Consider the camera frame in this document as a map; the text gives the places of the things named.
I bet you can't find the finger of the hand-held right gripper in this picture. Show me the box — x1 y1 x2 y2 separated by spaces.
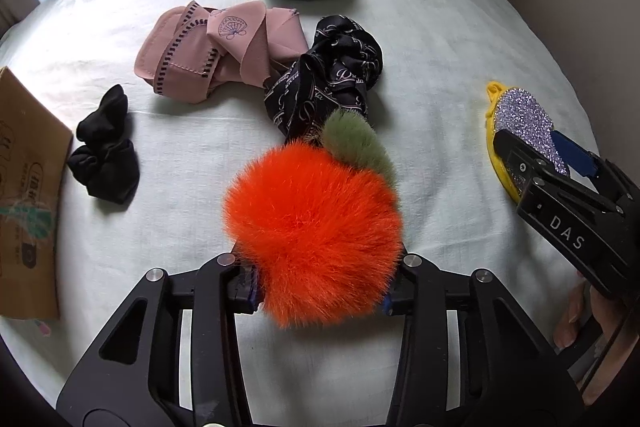
494 129 557 198
551 130 640 208

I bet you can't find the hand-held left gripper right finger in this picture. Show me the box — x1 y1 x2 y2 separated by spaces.
384 254 587 427

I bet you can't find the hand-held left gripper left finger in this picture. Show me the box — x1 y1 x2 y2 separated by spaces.
56 254 262 427

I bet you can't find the yellow glitter hair clip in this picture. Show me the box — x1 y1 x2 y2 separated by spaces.
484 80 572 206

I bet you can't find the orange fur pompom green leaf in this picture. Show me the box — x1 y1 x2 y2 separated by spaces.
222 109 405 331

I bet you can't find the person's right hand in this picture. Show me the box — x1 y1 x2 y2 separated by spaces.
552 277 640 410

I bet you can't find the pale green bed sheet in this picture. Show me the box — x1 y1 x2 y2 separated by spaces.
0 0 601 413

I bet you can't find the black patterned silk scrunchie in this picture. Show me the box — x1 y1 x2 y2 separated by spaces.
263 14 384 142

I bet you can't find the pink printed scarf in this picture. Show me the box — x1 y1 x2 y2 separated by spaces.
133 0 309 102

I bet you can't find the brown cardboard box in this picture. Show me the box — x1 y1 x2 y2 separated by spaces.
0 66 75 321

